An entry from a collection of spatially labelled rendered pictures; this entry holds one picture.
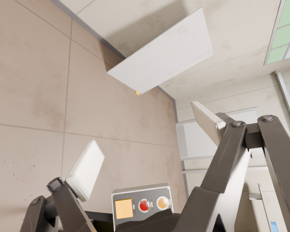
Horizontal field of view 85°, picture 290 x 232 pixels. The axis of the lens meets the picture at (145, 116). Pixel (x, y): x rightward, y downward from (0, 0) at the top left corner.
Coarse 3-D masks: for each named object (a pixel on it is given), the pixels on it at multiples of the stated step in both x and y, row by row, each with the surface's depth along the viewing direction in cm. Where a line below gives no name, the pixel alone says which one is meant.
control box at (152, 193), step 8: (160, 184) 80; (112, 192) 75; (120, 192) 74; (128, 192) 74; (136, 192) 74; (144, 192) 74; (152, 192) 74; (160, 192) 74; (168, 192) 74; (112, 200) 73; (136, 200) 73; (144, 200) 73; (152, 200) 73; (168, 200) 73; (112, 208) 73; (136, 208) 72; (152, 208) 72; (160, 208) 72; (168, 208) 72; (136, 216) 72; (144, 216) 72
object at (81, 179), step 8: (88, 144) 19; (96, 144) 20; (88, 152) 18; (96, 152) 19; (80, 160) 16; (88, 160) 17; (96, 160) 19; (72, 168) 15; (80, 168) 15; (88, 168) 17; (96, 168) 18; (72, 176) 14; (80, 176) 15; (88, 176) 16; (96, 176) 17; (72, 184) 14; (80, 184) 14; (88, 184) 16; (80, 192) 14; (88, 192) 15
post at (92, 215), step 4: (88, 212) 98; (92, 212) 97; (96, 212) 95; (88, 216) 96; (92, 216) 95; (96, 216) 94; (100, 216) 92; (104, 216) 91; (108, 216) 90; (112, 216) 88; (104, 220) 90; (108, 220) 88; (112, 220) 87
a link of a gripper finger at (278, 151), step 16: (272, 128) 10; (272, 144) 9; (288, 144) 8; (272, 160) 8; (288, 160) 8; (272, 176) 9; (288, 176) 7; (288, 192) 6; (288, 208) 6; (288, 224) 7
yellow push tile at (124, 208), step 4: (116, 200) 73; (120, 200) 73; (124, 200) 72; (128, 200) 72; (116, 204) 72; (120, 204) 72; (124, 204) 72; (128, 204) 72; (116, 208) 72; (120, 208) 72; (124, 208) 72; (128, 208) 72; (132, 208) 73; (116, 212) 71; (120, 212) 71; (124, 212) 71; (128, 212) 71; (132, 212) 72; (116, 216) 71; (120, 216) 71; (124, 216) 71; (128, 216) 71; (132, 216) 71
